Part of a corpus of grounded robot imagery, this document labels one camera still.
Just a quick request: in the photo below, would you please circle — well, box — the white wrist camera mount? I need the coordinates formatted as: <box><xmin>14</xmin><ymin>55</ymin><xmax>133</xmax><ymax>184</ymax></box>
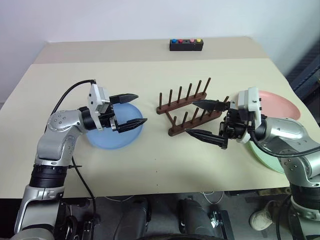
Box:
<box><xmin>236</xmin><ymin>86</ymin><xmax>263</xmax><ymax>144</ymax></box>
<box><xmin>87</xmin><ymin>83</ymin><xmax>111</xmax><ymax>132</ymax></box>

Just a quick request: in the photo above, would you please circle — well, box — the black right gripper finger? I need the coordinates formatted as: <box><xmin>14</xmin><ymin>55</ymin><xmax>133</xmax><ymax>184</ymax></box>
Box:
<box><xmin>192</xmin><ymin>99</ymin><xmax>230</xmax><ymax>112</ymax></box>
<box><xmin>184</xmin><ymin>128</ymin><xmax>229</xmax><ymax>151</ymax></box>

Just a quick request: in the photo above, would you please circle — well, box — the black box with coloured buttons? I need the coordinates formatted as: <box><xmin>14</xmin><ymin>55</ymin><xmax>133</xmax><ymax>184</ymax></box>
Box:
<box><xmin>169</xmin><ymin>38</ymin><xmax>204</xmax><ymax>52</ymax></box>

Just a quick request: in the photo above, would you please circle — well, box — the light blue round plate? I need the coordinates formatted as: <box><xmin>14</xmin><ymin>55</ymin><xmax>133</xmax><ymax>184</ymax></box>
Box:
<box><xmin>86</xmin><ymin>102</ymin><xmax>145</xmax><ymax>151</ymax></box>

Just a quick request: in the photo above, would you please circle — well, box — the dark blue black chair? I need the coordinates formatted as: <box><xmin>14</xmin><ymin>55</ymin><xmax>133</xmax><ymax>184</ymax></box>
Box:
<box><xmin>287</xmin><ymin>41</ymin><xmax>320</xmax><ymax>101</ymax></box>

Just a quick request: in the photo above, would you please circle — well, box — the black stand foot with caster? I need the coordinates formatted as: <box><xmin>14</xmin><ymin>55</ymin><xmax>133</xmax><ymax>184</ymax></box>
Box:
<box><xmin>208</xmin><ymin>209</ymin><xmax>235</xmax><ymax>240</ymax></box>

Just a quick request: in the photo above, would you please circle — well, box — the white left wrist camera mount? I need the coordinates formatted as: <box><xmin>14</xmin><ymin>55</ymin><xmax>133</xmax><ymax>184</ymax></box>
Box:
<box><xmin>87</xmin><ymin>83</ymin><xmax>111</xmax><ymax>132</ymax></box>

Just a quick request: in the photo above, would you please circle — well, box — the pink round plate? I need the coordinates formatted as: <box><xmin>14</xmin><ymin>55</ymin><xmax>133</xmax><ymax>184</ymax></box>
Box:
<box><xmin>257</xmin><ymin>90</ymin><xmax>301</xmax><ymax>121</ymax></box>

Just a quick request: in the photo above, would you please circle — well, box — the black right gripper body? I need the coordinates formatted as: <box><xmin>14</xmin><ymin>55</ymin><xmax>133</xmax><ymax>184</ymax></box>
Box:
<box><xmin>218</xmin><ymin>101</ymin><xmax>251</xmax><ymax>141</ymax></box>

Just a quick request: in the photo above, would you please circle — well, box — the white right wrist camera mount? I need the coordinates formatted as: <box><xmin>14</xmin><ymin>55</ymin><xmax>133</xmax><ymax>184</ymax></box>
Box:
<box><xmin>236</xmin><ymin>86</ymin><xmax>263</xmax><ymax>144</ymax></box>

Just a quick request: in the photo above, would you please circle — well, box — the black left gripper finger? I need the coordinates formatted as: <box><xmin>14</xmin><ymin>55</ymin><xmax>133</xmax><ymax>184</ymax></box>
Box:
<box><xmin>111</xmin><ymin>93</ymin><xmax>139</xmax><ymax>105</ymax></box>
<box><xmin>117</xmin><ymin>118</ymin><xmax>148</xmax><ymax>134</ymax></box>

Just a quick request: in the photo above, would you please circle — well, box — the wooden dish rack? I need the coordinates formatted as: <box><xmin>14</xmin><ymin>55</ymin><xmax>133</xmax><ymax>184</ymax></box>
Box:
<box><xmin>156</xmin><ymin>77</ymin><xmax>230</xmax><ymax>137</ymax></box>

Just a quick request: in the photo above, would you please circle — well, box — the beige table cover sheet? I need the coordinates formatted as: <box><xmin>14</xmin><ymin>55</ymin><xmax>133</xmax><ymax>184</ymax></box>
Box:
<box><xmin>0</xmin><ymin>58</ymin><xmax>320</xmax><ymax>200</ymax></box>

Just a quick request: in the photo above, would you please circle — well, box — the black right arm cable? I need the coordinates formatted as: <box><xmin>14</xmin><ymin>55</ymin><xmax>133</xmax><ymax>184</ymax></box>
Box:
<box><xmin>249</xmin><ymin>129</ymin><xmax>320</xmax><ymax>159</ymax></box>

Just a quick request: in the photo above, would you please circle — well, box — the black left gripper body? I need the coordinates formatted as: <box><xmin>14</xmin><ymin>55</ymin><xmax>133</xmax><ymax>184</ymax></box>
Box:
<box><xmin>98</xmin><ymin>96</ymin><xmax>120</xmax><ymax>133</ymax></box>

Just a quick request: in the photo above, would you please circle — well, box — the light green round plate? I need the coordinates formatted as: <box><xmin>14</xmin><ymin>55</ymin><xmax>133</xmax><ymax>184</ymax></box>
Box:
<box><xmin>244</xmin><ymin>139</ymin><xmax>286</xmax><ymax>175</ymax></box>

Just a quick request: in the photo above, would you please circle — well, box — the dark grey rounded shape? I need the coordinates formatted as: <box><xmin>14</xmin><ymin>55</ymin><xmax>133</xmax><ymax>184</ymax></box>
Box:
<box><xmin>117</xmin><ymin>197</ymin><xmax>152</xmax><ymax>237</ymax></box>
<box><xmin>176</xmin><ymin>197</ymin><xmax>216</xmax><ymax>237</ymax></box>

